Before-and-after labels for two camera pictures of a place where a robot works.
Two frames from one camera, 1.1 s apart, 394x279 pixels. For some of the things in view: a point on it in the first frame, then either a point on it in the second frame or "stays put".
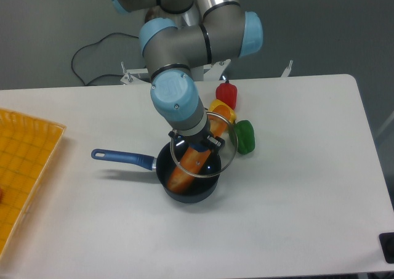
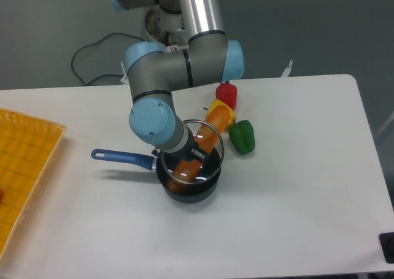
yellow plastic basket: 28,145 stays put
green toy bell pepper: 244,133 stays put
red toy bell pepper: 227,92 stays put
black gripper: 202,140 to 189,151
